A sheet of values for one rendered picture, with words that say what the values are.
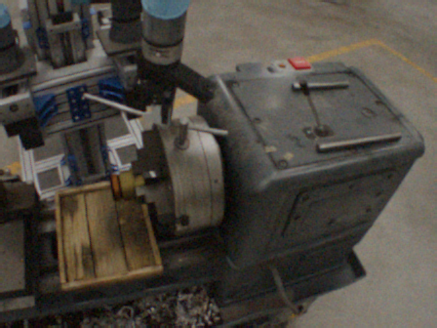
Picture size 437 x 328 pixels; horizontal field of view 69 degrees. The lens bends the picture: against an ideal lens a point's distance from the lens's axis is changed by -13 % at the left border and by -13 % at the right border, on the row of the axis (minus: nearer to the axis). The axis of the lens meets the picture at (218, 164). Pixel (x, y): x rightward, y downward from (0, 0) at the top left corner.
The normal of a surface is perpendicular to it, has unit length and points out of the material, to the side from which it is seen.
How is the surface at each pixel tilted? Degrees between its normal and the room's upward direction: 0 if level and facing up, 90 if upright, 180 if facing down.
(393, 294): 0
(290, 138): 0
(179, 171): 37
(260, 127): 0
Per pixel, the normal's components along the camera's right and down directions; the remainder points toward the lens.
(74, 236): 0.09, -0.68
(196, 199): 0.32, 0.33
